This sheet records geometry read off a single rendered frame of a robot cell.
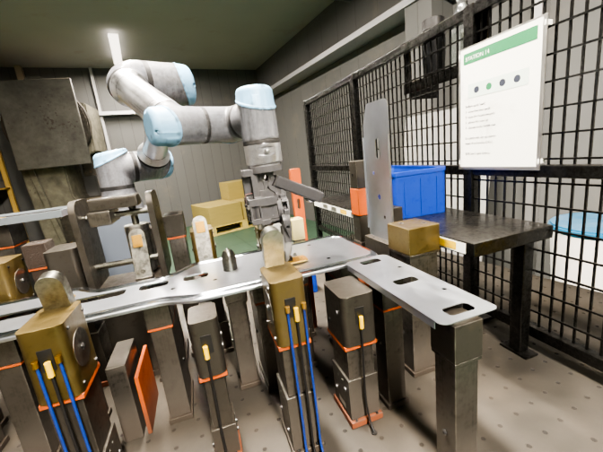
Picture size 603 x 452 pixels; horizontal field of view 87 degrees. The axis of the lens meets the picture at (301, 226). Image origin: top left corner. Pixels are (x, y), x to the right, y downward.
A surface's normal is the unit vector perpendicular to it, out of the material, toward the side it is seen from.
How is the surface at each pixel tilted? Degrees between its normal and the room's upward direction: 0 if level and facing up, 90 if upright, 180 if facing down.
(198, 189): 90
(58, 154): 90
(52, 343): 90
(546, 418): 0
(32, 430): 90
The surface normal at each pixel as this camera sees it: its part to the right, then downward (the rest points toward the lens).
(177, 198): 0.45, 0.14
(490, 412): -0.11, -0.97
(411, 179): 0.22, 0.19
